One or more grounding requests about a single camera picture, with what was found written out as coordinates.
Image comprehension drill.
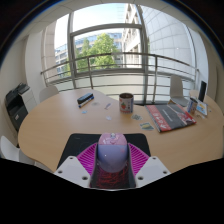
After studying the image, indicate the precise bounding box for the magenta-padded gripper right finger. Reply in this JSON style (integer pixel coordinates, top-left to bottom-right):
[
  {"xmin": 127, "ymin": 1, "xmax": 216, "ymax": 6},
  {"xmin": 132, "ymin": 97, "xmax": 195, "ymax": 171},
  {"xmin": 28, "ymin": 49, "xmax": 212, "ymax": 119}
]
[{"xmin": 127, "ymin": 143, "xmax": 172, "ymax": 189}]

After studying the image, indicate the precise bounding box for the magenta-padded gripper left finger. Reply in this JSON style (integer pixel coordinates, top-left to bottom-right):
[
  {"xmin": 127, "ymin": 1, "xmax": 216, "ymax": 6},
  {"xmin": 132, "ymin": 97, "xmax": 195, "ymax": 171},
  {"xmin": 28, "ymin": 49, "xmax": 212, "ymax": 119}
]
[{"xmin": 53, "ymin": 143, "xmax": 99, "ymax": 189}]

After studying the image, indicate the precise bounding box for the lavender and pink computer mouse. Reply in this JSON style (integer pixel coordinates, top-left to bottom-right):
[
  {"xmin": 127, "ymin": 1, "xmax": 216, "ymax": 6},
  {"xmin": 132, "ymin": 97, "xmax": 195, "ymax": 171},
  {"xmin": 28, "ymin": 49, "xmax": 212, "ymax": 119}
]
[{"xmin": 96, "ymin": 132, "xmax": 129, "ymax": 174}]

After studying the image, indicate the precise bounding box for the black mouse pad red print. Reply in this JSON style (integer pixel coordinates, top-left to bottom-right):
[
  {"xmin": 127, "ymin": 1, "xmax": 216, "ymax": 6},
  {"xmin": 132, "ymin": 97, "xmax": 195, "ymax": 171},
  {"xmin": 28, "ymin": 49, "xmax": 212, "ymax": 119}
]
[{"xmin": 57, "ymin": 133, "xmax": 152, "ymax": 190}]

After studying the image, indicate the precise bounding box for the blue and yellow sticker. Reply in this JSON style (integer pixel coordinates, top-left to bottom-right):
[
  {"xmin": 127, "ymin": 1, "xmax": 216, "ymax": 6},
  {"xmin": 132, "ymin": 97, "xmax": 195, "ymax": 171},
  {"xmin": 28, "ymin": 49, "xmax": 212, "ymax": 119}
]
[{"xmin": 139, "ymin": 122, "xmax": 155, "ymax": 132}]

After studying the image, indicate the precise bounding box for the grey printed sticker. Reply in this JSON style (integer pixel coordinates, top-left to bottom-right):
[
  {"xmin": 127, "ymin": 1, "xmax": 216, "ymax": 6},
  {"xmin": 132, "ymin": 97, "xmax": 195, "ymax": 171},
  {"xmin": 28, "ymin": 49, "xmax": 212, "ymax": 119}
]
[{"xmin": 131, "ymin": 113, "xmax": 144, "ymax": 122}]

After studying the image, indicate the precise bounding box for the red and grey magazine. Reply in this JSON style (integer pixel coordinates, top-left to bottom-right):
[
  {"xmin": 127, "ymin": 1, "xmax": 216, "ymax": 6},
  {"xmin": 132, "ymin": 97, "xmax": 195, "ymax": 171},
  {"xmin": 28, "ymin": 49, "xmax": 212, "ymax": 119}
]
[{"xmin": 145, "ymin": 103, "xmax": 197, "ymax": 133}]

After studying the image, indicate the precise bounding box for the white plastic chair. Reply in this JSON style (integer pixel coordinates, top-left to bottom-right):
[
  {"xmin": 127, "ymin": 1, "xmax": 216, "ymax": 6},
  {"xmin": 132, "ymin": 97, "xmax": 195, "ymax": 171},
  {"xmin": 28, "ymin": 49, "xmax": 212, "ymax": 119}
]
[
  {"xmin": 0, "ymin": 134, "xmax": 36, "ymax": 167},
  {"xmin": 169, "ymin": 74, "xmax": 190, "ymax": 108},
  {"xmin": 38, "ymin": 85, "xmax": 60, "ymax": 104}
]

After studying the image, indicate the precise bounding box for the printed tin can planter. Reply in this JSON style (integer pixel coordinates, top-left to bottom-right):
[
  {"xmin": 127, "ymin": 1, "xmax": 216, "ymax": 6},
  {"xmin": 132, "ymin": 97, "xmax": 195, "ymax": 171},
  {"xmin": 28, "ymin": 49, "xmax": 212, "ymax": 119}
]
[{"xmin": 118, "ymin": 92, "xmax": 135, "ymax": 114}]

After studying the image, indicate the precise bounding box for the black and blue board eraser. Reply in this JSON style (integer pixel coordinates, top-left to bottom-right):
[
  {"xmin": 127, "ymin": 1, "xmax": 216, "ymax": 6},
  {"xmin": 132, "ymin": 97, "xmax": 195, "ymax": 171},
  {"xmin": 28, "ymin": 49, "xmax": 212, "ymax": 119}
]
[{"xmin": 76, "ymin": 92, "xmax": 95, "ymax": 109}]

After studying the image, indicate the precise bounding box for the metal balcony railing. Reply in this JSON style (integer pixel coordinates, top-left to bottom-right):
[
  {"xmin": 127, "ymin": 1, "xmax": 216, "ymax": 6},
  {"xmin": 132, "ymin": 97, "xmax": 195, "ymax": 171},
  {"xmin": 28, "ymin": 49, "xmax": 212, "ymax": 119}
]
[{"xmin": 40, "ymin": 51, "xmax": 200, "ymax": 105}]

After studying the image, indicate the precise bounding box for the black cylindrical speaker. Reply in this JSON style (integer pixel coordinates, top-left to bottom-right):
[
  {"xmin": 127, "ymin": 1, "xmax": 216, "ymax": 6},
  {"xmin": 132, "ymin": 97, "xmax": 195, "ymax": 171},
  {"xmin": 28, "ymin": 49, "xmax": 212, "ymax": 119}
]
[{"xmin": 198, "ymin": 80, "xmax": 208, "ymax": 103}]

